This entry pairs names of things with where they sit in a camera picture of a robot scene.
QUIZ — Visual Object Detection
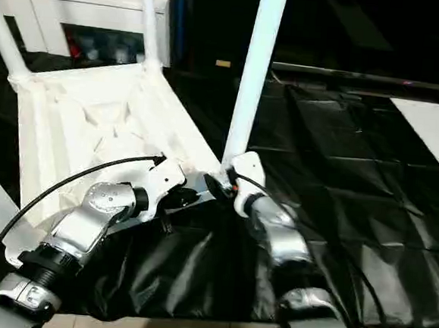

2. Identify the white plastic table top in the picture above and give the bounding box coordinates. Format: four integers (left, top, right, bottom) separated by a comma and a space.
0, 50, 243, 283

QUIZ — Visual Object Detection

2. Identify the black plastic mat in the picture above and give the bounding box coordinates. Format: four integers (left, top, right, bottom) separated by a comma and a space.
0, 40, 439, 328

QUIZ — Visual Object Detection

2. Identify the white glass-door cabinet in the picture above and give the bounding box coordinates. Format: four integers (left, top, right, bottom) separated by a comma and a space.
0, 0, 176, 68

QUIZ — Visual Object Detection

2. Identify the white flat board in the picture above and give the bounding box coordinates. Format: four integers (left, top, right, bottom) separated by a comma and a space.
385, 98, 439, 189

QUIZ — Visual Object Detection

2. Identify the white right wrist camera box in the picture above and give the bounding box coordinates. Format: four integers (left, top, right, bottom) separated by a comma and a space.
221, 149, 269, 218

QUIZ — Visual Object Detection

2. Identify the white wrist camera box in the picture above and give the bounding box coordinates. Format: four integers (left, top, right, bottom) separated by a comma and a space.
221, 149, 269, 218
135, 156, 189, 224

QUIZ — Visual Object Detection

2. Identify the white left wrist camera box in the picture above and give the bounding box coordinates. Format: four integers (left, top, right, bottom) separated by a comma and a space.
135, 156, 189, 224

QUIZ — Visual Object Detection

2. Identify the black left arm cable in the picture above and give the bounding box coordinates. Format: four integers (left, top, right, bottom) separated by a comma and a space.
0, 143, 166, 319

